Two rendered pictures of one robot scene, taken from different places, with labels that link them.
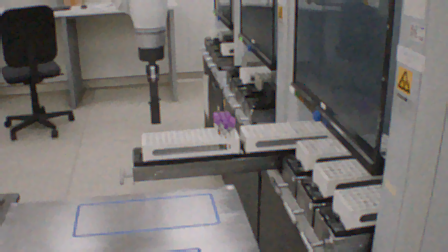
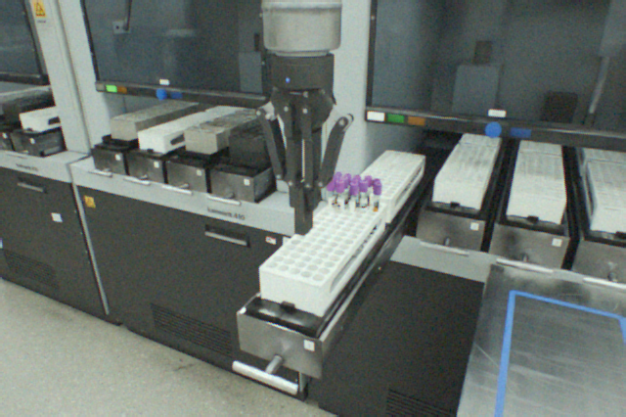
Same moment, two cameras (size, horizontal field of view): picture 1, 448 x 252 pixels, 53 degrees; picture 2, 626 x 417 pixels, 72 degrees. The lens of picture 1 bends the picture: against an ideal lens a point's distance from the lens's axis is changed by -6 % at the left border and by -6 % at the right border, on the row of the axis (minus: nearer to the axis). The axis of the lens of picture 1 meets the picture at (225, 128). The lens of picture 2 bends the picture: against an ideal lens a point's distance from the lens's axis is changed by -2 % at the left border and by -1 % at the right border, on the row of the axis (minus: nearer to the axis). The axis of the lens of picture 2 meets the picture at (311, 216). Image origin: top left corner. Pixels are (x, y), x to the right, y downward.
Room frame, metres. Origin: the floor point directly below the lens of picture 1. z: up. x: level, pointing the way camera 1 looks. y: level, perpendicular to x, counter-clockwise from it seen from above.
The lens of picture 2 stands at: (1.01, 0.65, 1.21)
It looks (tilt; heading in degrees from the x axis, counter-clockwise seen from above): 26 degrees down; 305
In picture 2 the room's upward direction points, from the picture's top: straight up
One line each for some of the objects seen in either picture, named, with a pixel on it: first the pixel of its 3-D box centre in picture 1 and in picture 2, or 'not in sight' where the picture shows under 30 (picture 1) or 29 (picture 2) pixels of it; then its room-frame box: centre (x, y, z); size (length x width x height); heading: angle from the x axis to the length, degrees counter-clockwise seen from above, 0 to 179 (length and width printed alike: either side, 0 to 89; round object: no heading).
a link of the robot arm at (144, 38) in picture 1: (150, 36); (302, 26); (1.33, 0.21, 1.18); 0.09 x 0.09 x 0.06
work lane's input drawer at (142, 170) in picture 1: (233, 157); (358, 240); (1.37, -0.02, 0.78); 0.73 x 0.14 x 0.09; 100
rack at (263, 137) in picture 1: (288, 137); (387, 184); (1.40, -0.20, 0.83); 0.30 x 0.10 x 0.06; 100
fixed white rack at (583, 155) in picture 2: not in sight; (600, 156); (1.03, -0.73, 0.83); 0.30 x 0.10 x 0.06; 100
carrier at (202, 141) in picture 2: (260, 82); (202, 141); (1.96, -0.15, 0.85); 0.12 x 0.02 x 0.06; 10
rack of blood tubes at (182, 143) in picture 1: (190, 145); (331, 248); (1.35, 0.11, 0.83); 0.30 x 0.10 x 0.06; 100
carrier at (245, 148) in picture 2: (269, 93); (247, 148); (1.81, -0.18, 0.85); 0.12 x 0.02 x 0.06; 10
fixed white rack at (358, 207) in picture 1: (394, 204); (613, 197); (0.98, -0.42, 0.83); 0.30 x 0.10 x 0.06; 100
